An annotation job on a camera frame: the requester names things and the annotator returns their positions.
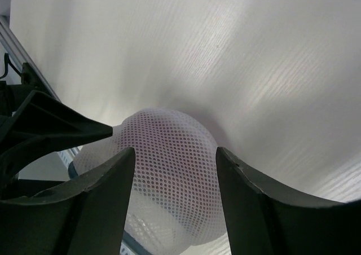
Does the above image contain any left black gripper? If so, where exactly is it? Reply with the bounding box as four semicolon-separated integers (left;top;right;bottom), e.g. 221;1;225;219
0;81;113;156

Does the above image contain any slotted grey cable duct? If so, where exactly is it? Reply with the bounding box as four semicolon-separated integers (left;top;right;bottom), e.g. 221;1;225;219
57;150;74;169

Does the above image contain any aluminium frame rail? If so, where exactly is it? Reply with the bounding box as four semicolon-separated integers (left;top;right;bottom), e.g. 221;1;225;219
1;16;60;101

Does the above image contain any white mesh laundry bag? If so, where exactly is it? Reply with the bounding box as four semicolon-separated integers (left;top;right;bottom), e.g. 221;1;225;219
71;108;226;254

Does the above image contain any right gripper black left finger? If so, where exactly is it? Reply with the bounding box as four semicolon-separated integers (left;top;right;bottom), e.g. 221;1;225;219
1;148;135;254

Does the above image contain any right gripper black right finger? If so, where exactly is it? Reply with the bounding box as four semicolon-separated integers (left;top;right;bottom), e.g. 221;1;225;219
216;147;360;254

